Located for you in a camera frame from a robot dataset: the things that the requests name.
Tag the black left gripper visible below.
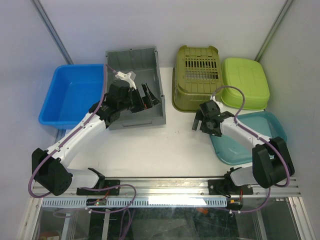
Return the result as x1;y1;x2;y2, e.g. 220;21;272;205
119;83;161;114

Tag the grey plastic crate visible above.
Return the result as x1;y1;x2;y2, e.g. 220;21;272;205
105;46;166;131

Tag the olive green slotted basket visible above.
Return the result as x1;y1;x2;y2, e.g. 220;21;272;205
172;45;223;112

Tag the lime green plastic basin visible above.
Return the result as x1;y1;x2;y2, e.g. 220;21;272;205
221;57;270;111

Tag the teal transparent tub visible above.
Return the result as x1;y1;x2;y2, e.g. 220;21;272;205
209;110;288;166

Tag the blue plastic tub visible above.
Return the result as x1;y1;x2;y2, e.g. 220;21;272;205
38;64;104;130

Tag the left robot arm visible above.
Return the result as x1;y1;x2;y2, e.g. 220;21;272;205
30;80;161;196

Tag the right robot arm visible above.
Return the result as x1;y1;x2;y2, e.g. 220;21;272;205
192;100;296;198

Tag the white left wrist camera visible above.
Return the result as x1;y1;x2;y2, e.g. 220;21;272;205
115;71;137;90

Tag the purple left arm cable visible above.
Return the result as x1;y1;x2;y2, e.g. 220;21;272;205
27;64;118;199

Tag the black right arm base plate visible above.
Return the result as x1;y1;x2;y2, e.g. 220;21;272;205
207;179;254;198

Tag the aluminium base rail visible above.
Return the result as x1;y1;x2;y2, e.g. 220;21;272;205
32;177;302;198

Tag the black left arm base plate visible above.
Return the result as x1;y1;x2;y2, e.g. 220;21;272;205
76;179;121;196

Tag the white slotted cable duct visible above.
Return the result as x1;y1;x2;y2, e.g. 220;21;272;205
41;196;227;209

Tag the left aluminium corner post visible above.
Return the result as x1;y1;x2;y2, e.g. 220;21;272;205
30;0;74;65

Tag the aluminium corner post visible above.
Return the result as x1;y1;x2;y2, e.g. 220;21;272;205
254;0;295;62
30;0;74;65

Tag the right aluminium corner post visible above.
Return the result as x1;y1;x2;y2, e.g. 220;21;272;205
254;0;295;62

